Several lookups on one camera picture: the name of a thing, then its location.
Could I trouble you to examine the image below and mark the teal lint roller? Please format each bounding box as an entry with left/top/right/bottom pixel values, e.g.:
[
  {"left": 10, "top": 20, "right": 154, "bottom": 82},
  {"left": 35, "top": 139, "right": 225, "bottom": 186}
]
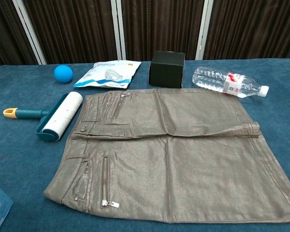
[{"left": 2, "top": 91, "right": 84, "bottom": 142}]

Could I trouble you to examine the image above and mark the brown metallic skirt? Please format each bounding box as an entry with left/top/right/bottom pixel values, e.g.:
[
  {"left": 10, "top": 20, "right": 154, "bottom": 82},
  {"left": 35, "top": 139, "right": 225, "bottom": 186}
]
[{"left": 43, "top": 87, "right": 290, "bottom": 223}]

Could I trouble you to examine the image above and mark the black box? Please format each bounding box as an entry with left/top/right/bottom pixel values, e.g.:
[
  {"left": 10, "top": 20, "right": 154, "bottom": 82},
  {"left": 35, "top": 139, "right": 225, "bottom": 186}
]
[{"left": 148, "top": 50, "right": 186, "bottom": 89}]

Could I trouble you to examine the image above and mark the white blue mask package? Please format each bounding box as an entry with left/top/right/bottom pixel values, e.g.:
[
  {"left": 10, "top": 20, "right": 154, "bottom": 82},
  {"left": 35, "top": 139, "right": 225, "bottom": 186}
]
[{"left": 73, "top": 60, "right": 142, "bottom": 89}]

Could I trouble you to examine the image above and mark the clear plastic water bottle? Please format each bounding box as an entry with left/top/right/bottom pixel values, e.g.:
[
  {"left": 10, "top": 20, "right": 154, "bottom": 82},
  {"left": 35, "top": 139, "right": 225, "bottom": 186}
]
[{"left": 192, "top": 66, "right": 270, "bottom": 99}]

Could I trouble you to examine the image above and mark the blue ball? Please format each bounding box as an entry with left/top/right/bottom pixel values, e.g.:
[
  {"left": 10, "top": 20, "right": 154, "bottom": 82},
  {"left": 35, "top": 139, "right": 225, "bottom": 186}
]
[{"left": 54, "top": 64, "right": 74, "bottom": 84}]

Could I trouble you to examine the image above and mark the dark curtain partition panel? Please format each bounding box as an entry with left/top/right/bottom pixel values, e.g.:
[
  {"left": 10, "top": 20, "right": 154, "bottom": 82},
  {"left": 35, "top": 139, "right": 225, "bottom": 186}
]
[
  {"left": 0, "top": 0, "right": 47, "bottom": 70},
  {"left": 195, "top": 0, "right": 290, "bottom": 60},
  {"left": 116, "top": 0, "right": 210, "bottom": 61},
  {"left": 12, "top": 0, "right": 123, "bottom": 65}
]

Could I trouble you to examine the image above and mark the blue table cover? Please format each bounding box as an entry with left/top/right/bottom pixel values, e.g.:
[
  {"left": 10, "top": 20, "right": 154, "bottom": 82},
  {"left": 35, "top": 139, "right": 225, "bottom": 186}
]
[{"left": 0, "top": 57, "right": 290, "bottom": 232}]

